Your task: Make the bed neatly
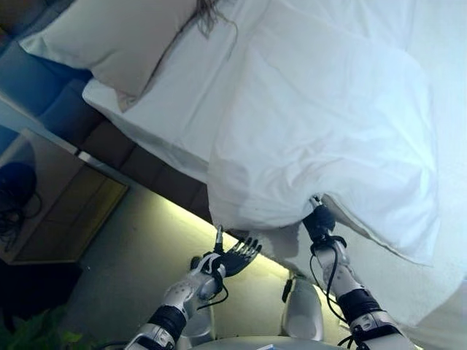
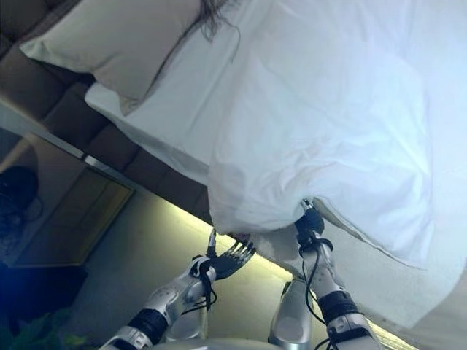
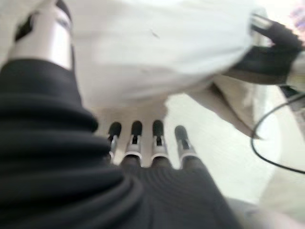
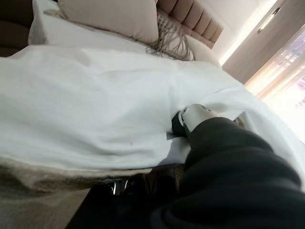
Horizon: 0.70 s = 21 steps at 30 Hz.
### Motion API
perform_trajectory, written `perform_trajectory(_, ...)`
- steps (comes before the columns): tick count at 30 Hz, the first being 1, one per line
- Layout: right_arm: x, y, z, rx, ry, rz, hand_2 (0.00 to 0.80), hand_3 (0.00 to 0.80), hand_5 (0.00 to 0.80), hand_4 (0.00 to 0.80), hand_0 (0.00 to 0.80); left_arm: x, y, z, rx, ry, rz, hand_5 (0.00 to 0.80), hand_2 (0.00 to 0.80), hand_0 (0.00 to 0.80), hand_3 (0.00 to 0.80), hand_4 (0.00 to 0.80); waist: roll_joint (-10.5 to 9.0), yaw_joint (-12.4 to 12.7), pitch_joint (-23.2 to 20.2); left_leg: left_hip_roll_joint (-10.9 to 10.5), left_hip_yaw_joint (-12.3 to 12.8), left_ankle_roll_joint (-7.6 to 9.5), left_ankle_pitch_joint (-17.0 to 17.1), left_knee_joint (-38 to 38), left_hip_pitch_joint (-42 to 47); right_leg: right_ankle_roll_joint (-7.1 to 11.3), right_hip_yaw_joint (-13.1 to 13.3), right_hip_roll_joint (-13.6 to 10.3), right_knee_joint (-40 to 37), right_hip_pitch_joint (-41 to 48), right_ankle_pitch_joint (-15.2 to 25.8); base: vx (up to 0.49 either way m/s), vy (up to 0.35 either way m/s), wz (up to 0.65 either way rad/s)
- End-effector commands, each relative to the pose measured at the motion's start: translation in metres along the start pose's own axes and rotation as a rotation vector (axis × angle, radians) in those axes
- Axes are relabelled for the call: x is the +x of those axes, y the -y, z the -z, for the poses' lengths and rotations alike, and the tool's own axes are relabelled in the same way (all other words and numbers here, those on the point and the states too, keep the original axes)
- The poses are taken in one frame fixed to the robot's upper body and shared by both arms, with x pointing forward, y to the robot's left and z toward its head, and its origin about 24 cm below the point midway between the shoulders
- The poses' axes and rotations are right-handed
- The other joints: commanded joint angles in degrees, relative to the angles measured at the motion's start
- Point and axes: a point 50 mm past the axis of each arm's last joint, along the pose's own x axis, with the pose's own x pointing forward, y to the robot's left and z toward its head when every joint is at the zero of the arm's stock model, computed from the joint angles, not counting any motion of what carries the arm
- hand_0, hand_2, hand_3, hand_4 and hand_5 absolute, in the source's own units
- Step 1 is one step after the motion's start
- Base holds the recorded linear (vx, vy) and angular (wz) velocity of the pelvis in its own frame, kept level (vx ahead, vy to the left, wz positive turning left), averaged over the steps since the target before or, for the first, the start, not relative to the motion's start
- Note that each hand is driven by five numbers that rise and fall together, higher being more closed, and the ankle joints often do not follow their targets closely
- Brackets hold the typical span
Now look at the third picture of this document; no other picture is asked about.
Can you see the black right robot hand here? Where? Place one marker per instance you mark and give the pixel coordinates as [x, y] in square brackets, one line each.
[271, 57]

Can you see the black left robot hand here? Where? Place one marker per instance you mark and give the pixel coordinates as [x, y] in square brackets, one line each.
[71, 181]

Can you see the beige bedspread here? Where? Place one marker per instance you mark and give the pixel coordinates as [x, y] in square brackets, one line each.
[236, 105]

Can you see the white duvet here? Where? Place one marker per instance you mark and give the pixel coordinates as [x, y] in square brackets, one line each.
[155, 47]

